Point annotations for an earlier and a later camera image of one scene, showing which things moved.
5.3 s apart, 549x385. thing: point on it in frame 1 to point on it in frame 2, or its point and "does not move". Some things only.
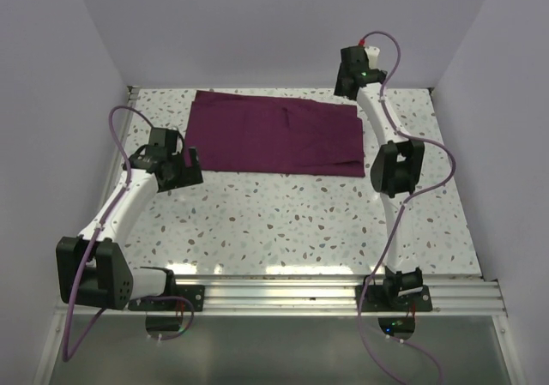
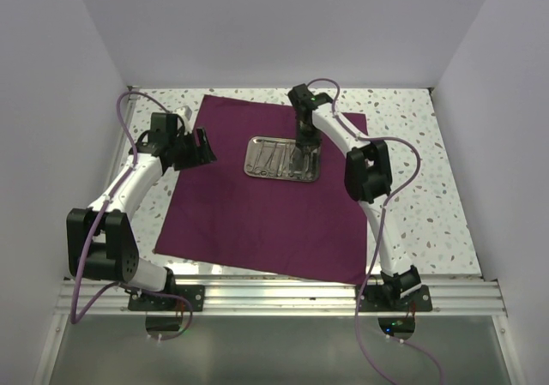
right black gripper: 337,87 to 303,141
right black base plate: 373,301 does not move
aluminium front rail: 318,295 does not move
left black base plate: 196,293 does not move
